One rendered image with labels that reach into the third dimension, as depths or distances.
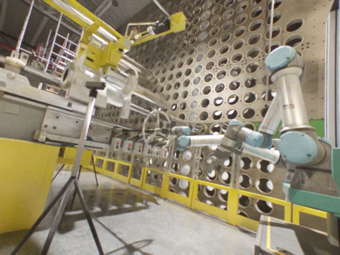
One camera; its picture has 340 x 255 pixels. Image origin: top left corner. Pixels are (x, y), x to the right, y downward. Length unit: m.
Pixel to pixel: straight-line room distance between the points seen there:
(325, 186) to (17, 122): 2.06
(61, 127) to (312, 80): 3.29
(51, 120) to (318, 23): 3.78
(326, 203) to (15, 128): 2.06
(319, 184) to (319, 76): 2.49
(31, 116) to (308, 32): 3.80
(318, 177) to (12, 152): 1.68
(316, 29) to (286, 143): 2.98
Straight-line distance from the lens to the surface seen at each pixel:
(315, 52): 3.48
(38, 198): 1.60
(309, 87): 3.24
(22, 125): 1.92
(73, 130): 1.97
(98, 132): 2.07
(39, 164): 1.54
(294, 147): 0.83
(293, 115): 0.88
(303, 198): 0.93
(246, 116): 3.90
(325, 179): 0.96
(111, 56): 2.03
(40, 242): 1.47
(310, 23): 3.78
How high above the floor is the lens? 0.62
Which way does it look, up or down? 10 degrees up
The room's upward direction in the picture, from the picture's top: 9 degrees clockwise
